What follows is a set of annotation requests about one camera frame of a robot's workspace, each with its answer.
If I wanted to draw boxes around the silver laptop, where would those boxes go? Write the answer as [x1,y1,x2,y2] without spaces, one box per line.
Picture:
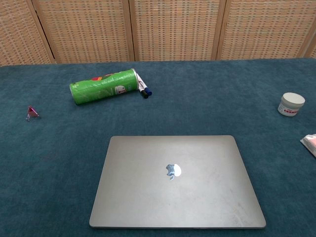
[89,135,267,229]

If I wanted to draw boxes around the woven wooden folding screen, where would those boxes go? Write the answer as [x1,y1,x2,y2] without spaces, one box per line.
[0,0,316,67]

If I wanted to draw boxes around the white marker blue cap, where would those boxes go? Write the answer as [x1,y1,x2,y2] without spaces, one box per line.
[138,75,153,97]

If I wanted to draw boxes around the white marker black cap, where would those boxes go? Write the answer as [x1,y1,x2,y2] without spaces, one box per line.
[136,74,150,99]

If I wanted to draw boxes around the blue felt table cover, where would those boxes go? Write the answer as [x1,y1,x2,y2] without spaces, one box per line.
[0,58,316,237]

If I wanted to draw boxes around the green chips can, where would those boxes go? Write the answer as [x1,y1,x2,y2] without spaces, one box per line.
[69,68,139,106]

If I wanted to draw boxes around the pink binder clip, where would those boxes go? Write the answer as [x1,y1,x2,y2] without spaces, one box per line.
[25,105,41,122]

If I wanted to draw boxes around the white plastic jar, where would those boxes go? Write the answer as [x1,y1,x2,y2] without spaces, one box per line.
[277,92,306,117]

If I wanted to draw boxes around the pink tissue packet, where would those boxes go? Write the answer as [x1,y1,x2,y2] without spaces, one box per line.
[300,133,316,158]

